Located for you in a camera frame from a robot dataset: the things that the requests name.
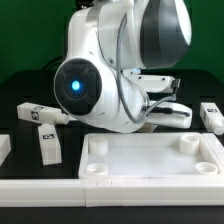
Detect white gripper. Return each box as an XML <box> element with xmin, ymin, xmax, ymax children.
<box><xmin>123</xmin><ymin>69</ymin><xmax>192</xmax><ymax>129</ymax></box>

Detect white desk top tray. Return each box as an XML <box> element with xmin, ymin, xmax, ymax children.
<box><xmin>79</xmin><ymin>132</ymin><xmax>224</xmax><ymax>179</ymax></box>

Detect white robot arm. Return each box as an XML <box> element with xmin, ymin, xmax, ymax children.
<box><xmin>54</xmin><ymin>0</ymin><xmax>192</xmax><ymax>133</ymax></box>

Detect white front rail barrier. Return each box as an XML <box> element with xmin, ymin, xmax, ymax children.
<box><xmin>0</xmin><ymin>177</ymin><xmax>224</xmax><ymax>207</ymax></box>

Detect black cables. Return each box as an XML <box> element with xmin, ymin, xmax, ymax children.
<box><xmin>41</xmin><ymin>54</ymin><xmax>68</xmax><ymax>72</ymax></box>

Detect white left rail block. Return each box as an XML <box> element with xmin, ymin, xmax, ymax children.
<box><xmin>0</xmin><ymin>135</ymin><xmax>11</xmax><ymax>166</ymax></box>

